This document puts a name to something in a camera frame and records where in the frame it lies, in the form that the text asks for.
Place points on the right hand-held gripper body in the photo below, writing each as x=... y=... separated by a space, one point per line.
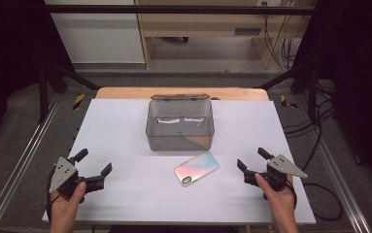
x=282 y=166

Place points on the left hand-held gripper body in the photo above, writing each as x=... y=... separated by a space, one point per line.
x=64 y=174

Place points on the iridescent pink blue phone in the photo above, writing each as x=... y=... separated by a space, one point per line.
x=196 y=168

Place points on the transparent grey plastic box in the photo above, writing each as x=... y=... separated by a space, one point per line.
x=180 y=134

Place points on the person's left hand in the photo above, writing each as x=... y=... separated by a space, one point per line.
x=65 y=207

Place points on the person's right hand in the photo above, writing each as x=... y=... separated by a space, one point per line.
x=279 y=202

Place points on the wooden table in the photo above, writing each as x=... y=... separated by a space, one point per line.
x=238 y=93

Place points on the black metal stand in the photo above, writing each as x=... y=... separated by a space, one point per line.
x=311 y=93
x=42 y=93

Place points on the black curtain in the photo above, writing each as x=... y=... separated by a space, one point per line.
x=358 y=81
x=8 y=48

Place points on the white cabinet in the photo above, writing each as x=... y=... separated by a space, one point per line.
x=99 y=39

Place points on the light wooden desk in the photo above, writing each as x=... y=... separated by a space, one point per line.
x=199 y=24

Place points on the aluminium rail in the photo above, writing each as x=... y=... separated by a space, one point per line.
x=339 y=174
x=21 y=158

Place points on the black horizontal frame bar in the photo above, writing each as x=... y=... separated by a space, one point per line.
x=174 y=9

